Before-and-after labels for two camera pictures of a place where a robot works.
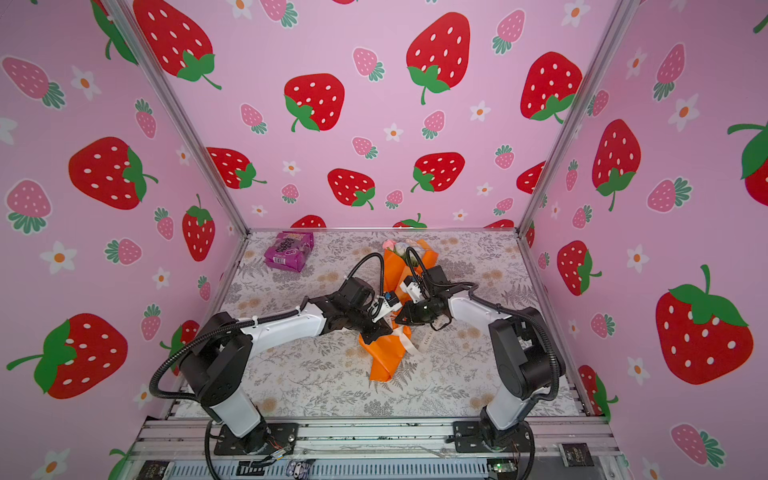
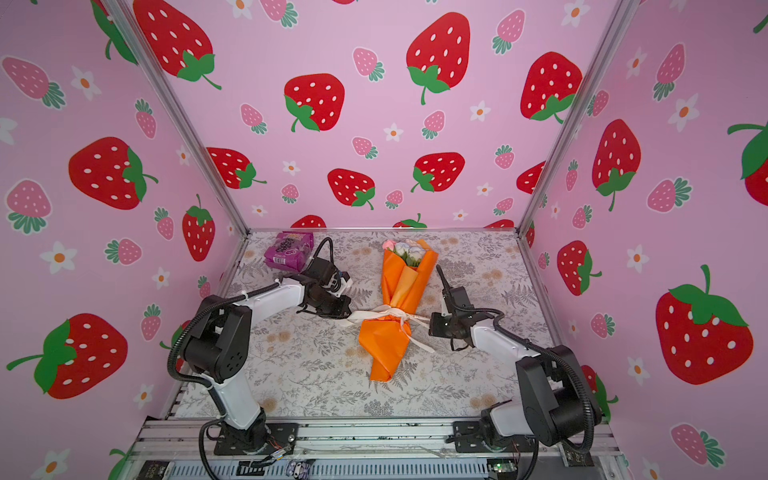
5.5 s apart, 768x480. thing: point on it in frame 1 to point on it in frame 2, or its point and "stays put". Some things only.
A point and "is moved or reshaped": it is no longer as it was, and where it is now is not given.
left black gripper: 379,328 to 340,312
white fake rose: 401,247 stays put
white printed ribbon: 414,338 is moved or reshaped
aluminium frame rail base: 564,449 stays put
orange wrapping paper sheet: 385,352 stays put
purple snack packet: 290,250 stays put
